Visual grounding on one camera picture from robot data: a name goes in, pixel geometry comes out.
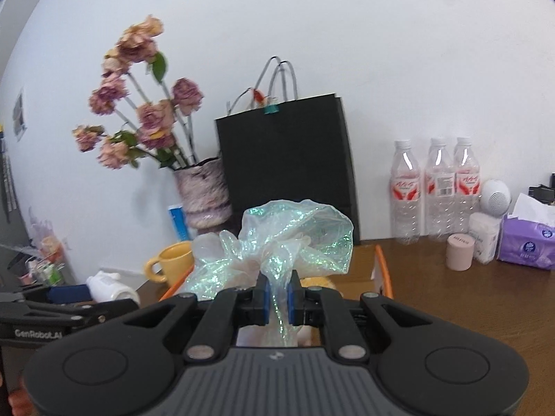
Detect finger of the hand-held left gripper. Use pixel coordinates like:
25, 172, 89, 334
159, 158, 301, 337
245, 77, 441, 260
0, 298, 140, 327
0, 284, 93, 309

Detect mottled purple vase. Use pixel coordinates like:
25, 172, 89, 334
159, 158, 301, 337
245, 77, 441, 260
173, 157, 232, 229

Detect purple tissue pack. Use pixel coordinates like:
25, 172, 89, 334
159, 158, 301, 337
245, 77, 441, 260
496, 193, 555, 271

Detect white cotton pad pack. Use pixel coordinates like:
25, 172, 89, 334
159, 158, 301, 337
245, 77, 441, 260
468, 212, 501, 265

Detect clear water bottle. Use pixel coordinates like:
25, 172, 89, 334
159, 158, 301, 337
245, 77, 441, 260
453, 137, 483, 222
390, 139, 422, 244
425, 137, 456, 242

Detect white round speaker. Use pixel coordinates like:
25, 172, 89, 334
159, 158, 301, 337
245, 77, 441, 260
479, 179, 512, 217

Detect pink round jar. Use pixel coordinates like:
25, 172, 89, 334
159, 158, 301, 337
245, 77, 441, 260
446, 233, 473, 272

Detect white wall box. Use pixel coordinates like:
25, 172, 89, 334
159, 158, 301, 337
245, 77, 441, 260
100, 266, 148, 278

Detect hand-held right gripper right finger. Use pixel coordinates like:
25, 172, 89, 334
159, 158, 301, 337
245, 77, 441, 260
288, 270, 434, 362

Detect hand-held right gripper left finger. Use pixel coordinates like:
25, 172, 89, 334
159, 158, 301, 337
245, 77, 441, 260
123, 271, 272, 362

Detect yellow mug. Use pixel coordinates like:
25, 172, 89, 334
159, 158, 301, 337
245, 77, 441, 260
144, 241, 194, 286

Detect black paper bag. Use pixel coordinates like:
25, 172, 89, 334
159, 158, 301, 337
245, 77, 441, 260
215, 56, 360, 243

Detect wooden desk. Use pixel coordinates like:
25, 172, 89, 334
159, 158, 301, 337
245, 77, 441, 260
139, 238, 555, 416

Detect red cardboard box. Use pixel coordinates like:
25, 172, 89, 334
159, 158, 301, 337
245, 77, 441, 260
158, 244, 395, 302

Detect white spray bottle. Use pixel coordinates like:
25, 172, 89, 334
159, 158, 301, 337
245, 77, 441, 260
85, 271, 140, 306

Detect grey wall panel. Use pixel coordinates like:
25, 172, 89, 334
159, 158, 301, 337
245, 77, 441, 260
12, 89, 27, 141

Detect wire storage rack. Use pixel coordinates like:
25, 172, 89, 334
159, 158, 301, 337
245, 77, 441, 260
0, 243, 74, 289

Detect blue and white tube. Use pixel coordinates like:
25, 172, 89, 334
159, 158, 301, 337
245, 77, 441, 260
168, 205, 191, 242

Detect person's left hand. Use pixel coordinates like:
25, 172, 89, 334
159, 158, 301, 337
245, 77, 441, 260
9, 389, 34, 416

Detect small black device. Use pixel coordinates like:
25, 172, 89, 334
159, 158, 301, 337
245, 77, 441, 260
528, 173, 555, 203

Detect dried pink roses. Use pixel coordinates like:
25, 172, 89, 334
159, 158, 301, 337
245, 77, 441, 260
71, 14, 204, 172

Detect hanging wall tools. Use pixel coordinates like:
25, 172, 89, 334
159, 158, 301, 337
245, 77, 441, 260
0, 125, 18, 224

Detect iridescent plastic bag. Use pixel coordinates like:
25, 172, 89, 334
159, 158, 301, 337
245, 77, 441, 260
180, 199, 354, 347

